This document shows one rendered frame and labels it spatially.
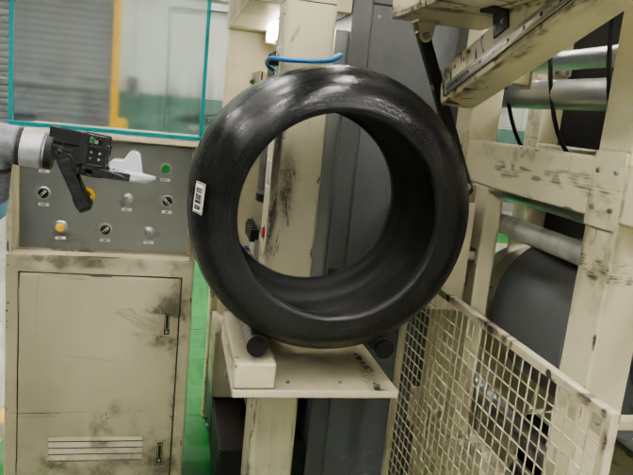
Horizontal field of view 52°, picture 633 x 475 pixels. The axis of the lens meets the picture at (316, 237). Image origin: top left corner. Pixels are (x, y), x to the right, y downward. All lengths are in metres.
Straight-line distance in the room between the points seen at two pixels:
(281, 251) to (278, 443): 0.55
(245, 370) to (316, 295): 0.32
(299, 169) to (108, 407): 1.02
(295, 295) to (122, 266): 0.66
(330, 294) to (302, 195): 0.27
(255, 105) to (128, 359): 1.13
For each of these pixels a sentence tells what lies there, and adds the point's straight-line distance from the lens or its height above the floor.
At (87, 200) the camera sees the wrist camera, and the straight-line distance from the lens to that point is 1.38.
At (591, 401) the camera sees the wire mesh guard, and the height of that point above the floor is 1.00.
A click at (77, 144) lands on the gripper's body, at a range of 1.36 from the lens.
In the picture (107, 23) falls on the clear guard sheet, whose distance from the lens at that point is 2.05.
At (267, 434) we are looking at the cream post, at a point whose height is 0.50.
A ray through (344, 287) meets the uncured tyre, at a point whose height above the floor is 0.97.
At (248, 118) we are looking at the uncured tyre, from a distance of 1.26.
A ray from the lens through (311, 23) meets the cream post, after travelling 1.69.
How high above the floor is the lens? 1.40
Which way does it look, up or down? 11 degrees down
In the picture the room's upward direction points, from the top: 6 degrees clockwise
